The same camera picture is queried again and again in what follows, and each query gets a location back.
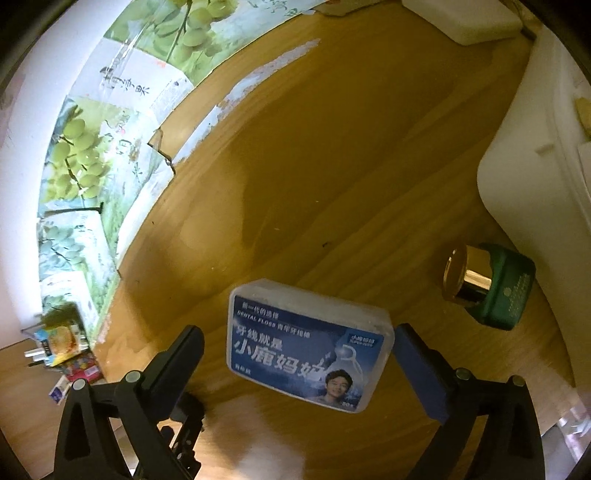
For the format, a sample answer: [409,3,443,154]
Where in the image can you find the white plastic storage bin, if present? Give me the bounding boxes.
[477,28,590,393]

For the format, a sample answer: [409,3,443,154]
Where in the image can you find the small white lidded box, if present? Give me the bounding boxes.
[402,0,523,46]

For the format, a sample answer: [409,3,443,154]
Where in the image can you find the blue dental floss box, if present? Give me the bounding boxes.
[226,279,394,413]

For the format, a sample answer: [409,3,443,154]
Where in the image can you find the black power adapter plug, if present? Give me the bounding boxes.
[158,391,206,462]

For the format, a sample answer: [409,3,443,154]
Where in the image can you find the green perfume bottle gold cap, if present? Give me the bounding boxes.
[443,244,536,331]

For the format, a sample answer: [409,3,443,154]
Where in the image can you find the pink tube bottle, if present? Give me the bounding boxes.
[62,352,103,384]

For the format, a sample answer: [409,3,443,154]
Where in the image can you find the beige angular small box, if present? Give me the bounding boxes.
[575,97,591,137]

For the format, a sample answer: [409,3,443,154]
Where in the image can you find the grape print cardboard sheets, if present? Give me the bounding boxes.
[37,1,312,343]

